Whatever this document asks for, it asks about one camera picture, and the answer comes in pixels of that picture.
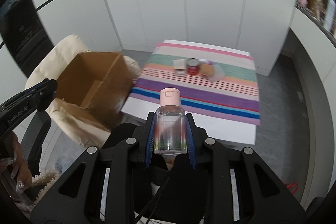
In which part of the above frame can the black display cabinet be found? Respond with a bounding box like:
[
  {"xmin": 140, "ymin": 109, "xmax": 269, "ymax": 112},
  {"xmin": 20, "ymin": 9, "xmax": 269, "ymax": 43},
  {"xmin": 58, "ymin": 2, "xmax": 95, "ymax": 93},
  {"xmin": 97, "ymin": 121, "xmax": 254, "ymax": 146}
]
[{"xmin": 1, "ymin": 0, "xmax": 54, "ymax": 77}]

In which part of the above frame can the clear square plastic case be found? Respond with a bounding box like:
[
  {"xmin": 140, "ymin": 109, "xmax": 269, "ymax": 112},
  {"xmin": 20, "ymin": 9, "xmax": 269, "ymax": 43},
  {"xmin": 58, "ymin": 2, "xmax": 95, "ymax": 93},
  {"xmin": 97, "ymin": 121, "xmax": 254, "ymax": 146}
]
[{"xmin": 208, "ymin": 64, "xmax": 225, "ymax": 82}]

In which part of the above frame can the white round compact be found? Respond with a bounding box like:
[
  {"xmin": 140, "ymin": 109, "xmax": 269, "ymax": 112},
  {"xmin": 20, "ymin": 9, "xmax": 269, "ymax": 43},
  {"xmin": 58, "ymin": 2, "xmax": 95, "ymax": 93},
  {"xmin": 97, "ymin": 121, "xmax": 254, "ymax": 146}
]
[{"xmin": 199, "ymin": 59, "xmax": 210, "ymax": 64}]

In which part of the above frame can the person left hand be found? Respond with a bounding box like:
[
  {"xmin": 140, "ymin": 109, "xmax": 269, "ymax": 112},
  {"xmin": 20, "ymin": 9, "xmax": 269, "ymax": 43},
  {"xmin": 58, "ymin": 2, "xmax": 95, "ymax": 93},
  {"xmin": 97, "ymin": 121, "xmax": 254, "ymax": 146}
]
[{"xmin": 1, "ymin": 132, "xmax": 33, "ymax": 194}]

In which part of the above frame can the orange white carton box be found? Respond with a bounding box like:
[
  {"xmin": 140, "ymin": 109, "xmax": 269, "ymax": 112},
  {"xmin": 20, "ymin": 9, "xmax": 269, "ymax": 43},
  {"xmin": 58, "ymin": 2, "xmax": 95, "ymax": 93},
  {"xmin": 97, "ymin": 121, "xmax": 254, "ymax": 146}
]
[{"xmin": 173, "ymin": 59, "xmax": 186, "ymax": 76}]

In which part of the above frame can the clear bottle pink cap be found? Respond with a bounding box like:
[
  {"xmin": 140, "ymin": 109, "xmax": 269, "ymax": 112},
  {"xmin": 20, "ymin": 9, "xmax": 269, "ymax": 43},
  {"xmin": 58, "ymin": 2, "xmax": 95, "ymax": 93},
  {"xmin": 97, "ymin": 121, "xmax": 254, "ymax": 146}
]
[{"xmin": 154, "ymin": 88, "xmax": 187, "ymax": 155}]

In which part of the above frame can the brown cardboard box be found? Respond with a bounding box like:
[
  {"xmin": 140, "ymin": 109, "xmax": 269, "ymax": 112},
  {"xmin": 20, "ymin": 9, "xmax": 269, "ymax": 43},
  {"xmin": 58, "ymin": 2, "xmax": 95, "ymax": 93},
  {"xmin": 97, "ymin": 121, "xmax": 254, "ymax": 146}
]
[{"xmin": 56, "ymin": 52, "xmax": 133, "ymax": 130}]

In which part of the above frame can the striped colourful cloth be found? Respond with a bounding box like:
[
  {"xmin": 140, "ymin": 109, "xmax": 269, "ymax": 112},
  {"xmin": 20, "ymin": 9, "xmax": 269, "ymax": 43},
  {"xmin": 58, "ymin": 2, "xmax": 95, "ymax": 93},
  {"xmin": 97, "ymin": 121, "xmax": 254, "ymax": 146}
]
[{"xmin": 130, "ymin": 40, "xmax": 260, "ymax": 126}]

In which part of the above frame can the tan teardrop makeup sponge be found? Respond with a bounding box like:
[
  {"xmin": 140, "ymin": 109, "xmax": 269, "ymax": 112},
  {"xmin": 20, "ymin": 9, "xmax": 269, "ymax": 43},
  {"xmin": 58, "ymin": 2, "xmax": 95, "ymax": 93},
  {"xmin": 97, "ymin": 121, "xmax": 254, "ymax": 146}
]
[{"xmin": 199, "ymin": 64, "xmax": 215, "ymax": 79}]

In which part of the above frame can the red tin can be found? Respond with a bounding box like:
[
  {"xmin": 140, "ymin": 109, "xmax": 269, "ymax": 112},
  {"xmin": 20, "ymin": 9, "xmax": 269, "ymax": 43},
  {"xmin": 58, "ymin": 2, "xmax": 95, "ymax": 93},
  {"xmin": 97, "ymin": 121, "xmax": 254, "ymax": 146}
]
[{"xmin": 186, "ymin": 58, "xmax": 200, "ymax": 76}]

